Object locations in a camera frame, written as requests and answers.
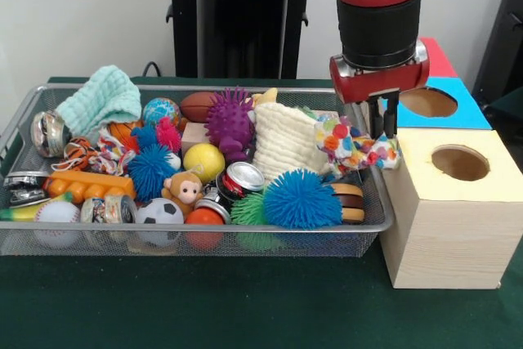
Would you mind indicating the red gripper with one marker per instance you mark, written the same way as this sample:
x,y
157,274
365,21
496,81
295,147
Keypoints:
x,y
380,79

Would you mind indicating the white polka dot cloth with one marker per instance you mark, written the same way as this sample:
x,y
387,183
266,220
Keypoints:
x,y
347,148

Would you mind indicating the cream knitted cloth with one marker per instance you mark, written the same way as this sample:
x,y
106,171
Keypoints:
x,y
286,144

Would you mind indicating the large blue spiky ball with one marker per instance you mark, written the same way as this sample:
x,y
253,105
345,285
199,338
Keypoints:
x,y
302,200

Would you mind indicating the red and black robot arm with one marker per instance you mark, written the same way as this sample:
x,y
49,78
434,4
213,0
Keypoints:
x,y
380,18

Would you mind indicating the silver mesh bin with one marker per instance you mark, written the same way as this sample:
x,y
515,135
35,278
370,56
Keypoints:
x,y
367,238

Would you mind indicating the wooden box with three holes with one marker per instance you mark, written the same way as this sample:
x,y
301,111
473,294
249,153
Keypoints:
x,y
449,242

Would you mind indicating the wooden burger toy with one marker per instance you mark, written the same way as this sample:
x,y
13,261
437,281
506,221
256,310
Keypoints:
x,y
352,202

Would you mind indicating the purple spiky ball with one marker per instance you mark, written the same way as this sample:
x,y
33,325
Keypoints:
x,y
229,120

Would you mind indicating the large green spiky ball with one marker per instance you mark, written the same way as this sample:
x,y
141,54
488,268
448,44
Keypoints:
x,y
249,210

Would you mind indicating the black and white soccer ball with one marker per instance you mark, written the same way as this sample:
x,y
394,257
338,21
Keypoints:
x,y
158,212

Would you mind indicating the mint green knitted cloth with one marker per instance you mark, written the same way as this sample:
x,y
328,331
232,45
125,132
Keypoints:
x,y
102,99

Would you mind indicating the white baseball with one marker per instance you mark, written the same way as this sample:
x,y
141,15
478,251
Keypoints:
x,y
57,214

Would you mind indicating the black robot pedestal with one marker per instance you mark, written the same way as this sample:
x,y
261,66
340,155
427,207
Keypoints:
x,y
237,18

